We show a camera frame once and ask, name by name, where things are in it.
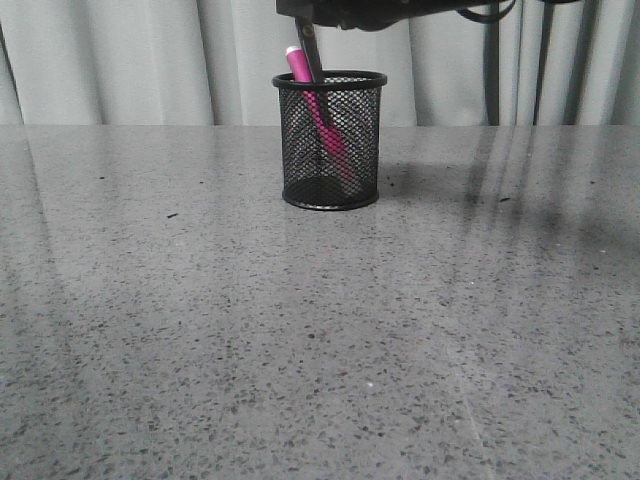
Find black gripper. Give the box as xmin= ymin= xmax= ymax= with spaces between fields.
xmin=276 ymin=0 xmax=515 ymax=31

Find grey orange scissors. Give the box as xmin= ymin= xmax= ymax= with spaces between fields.
xmin=295 ymin=17 xmax=331 ymax=127

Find black mesh pen holder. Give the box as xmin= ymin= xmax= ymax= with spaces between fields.
xmin=272 ymin=70 xmax=387 ymax=211

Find grey curtain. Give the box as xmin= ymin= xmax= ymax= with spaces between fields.
xmin=1 ymin=1 xmax=639 ymax=126

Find pink marker pen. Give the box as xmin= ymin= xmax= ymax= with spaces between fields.
xmin=285 ymin=46 xmax=353 ymax=190

